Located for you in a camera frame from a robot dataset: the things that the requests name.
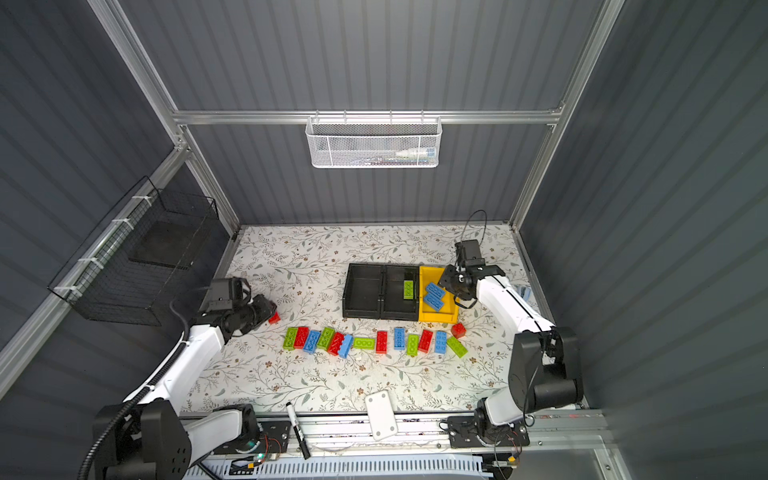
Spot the black wire basket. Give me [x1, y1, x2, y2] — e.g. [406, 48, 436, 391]
[48, 183, 220, 327]

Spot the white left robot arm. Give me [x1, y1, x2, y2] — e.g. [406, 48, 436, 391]
[76, 277, 279, 479]

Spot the yellow plastic bin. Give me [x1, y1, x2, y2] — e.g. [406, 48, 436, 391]
[418, 265, 458, 324]

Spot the white tube in basket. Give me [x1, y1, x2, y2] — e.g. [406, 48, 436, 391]
[395, 147, 438, 161]

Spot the black marker pen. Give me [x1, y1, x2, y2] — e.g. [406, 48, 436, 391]
[286, 402, 311, 460]

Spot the black bin middle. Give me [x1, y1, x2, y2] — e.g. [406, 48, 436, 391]
[381, 264, 419, 322]

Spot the light blue stapler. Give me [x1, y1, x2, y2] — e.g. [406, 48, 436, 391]
[516, 285, 532, 303]

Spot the black bin left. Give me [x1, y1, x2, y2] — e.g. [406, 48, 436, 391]
[342, 263, 384, 319]

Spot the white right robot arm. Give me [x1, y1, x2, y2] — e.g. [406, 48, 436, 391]
[438, 239, 584, 446]

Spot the green lego flat row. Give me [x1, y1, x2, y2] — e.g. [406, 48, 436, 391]
[352, 337, 376, 351]

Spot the black bin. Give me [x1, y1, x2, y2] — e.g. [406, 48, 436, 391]
[381, 264, 419, 322]
[342, 263, 384, 319]

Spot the green lego row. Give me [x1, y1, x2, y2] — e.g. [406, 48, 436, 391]
[406, 334, 420, 357]
[282, 327, 298, 351]
[317, 327, 336, 351]
[352, 337, 376, 351]

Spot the aluminium rail base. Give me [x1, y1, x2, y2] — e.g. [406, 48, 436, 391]
[179, 409, 607, 480]

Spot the blue lego brick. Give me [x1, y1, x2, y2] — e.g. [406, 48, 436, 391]
[422, 292, 445, 312]
[426, 282, 446, 301]

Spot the white plastic plate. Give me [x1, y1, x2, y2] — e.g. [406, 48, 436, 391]
[365, 391, 399, 441]

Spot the green lego brick right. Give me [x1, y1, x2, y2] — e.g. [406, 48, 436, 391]
[446, 336, 468, 358]

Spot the white wire basket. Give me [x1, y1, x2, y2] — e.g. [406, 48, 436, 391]
[305, 118, 443, 169]

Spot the red lego row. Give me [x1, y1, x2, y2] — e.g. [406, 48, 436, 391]
[375, 330, 389, 355]
[417, 329, 434, 353]
[293, 327, 310, 350]
[327, 332, 345, 356]

